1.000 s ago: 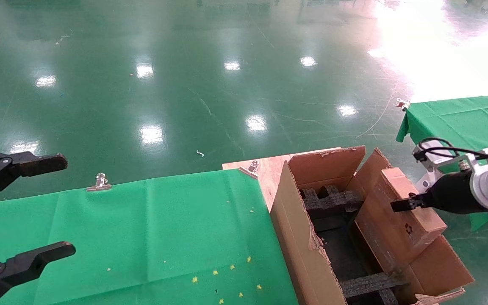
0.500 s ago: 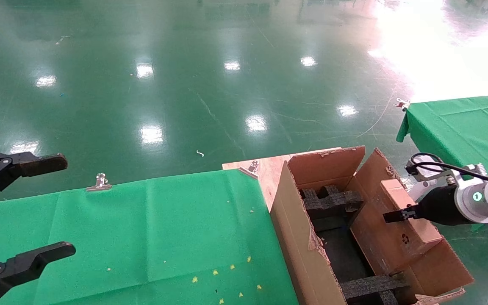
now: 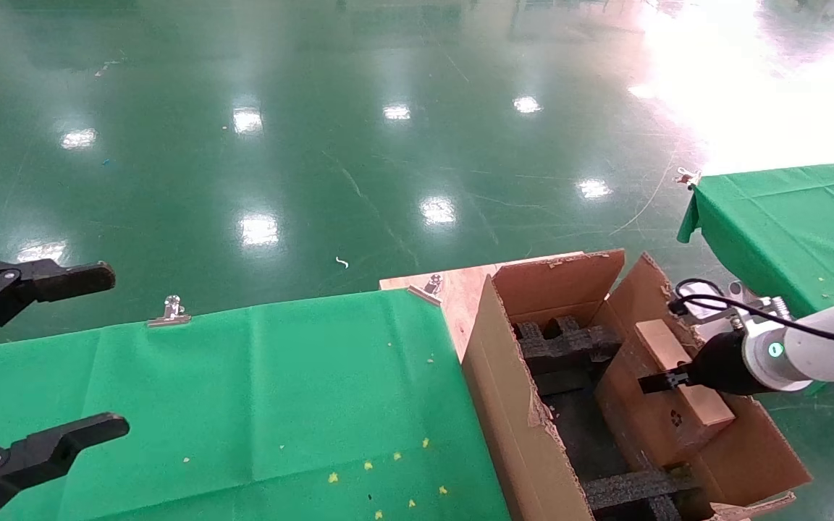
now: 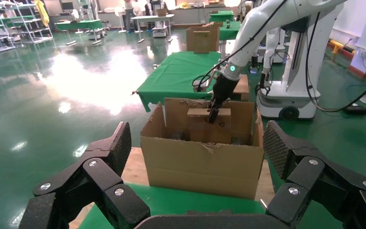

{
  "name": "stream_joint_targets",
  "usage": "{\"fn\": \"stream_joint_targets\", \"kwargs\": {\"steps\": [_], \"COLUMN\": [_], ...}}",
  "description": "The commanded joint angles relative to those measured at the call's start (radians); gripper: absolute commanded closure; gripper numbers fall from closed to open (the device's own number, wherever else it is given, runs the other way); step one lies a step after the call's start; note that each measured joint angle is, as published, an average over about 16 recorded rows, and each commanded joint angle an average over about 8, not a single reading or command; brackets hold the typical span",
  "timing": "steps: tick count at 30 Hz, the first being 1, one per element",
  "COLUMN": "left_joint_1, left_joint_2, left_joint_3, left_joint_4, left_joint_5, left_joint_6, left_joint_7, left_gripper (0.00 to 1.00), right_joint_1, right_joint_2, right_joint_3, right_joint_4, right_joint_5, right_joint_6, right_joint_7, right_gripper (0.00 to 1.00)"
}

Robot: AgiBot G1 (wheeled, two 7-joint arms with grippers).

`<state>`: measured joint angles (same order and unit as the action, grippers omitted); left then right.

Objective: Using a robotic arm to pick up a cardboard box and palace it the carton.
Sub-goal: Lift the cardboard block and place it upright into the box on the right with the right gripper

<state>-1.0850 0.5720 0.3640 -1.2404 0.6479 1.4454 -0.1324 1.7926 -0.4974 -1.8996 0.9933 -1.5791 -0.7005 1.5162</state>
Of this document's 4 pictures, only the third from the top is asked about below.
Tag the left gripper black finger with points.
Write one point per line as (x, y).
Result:
(40, 454)
(62, 281)

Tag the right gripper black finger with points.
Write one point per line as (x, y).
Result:
(663, 382)

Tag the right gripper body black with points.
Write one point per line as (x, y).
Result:
(721, 365)

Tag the small brown cardboard box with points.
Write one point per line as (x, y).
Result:
(649, 420)

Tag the large open cardboard carton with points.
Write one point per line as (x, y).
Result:
(511, 434)

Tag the silver binder clip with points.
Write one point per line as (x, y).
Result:
(428, 286)
(169, 312)
(686, 176)

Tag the green table cloth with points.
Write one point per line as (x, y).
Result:
(786, 217)
(243, 398)

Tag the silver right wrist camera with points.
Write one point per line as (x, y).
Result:
(703, 307)

